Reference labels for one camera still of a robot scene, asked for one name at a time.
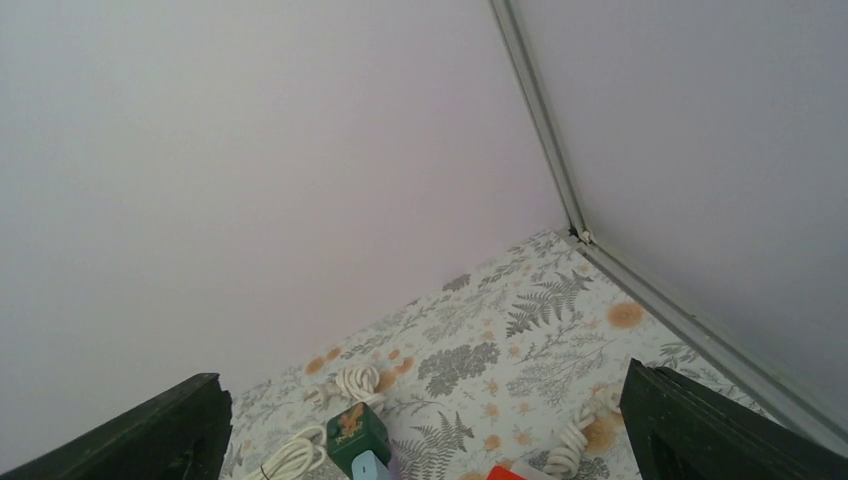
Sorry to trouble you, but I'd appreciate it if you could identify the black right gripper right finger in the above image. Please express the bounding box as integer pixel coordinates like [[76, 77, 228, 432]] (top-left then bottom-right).
[[620, 359, 847, 480]]

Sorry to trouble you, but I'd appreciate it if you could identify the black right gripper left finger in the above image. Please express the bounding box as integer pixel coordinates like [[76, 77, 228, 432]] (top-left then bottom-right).
[[1, 373, 232, 479]]

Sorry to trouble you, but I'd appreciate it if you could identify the dark green cube socket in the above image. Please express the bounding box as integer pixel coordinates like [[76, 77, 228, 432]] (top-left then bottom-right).
[[325, 402, 393, 479]]

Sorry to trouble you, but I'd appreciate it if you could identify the light blue small plug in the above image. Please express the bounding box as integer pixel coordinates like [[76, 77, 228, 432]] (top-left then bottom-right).
[[351, 450, 393, 480]]

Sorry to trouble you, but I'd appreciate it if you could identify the red cube socket adapter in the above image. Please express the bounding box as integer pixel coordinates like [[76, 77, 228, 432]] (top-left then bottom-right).
[[486, 465, 527, 480]]

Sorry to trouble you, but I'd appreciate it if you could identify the floral patterned table mat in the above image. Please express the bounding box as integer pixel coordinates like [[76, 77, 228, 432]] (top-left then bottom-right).
[[221, 231, 757, 479]]

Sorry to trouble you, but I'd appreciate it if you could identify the purple power strip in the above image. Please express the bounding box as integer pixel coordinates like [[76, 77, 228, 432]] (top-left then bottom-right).
[[388, 459, 402, 480]]

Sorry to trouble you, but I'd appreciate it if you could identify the white coiled cable left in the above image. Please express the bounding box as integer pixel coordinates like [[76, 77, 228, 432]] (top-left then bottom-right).
[[241, 423, 329, 480]]

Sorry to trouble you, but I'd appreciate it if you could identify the white coiled cable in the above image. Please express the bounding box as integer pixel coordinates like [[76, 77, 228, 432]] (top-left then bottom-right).
[[303, 364, 389, 409], [241, 423, 329, 480]]

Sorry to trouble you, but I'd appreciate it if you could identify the white power strip cord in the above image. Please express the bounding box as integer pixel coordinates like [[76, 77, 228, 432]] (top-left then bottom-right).
[[543, 380, 627, 480]]

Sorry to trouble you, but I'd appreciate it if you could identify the white coiled cable right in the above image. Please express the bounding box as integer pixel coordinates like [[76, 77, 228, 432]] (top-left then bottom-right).
[[303, 364, 389, 409]]

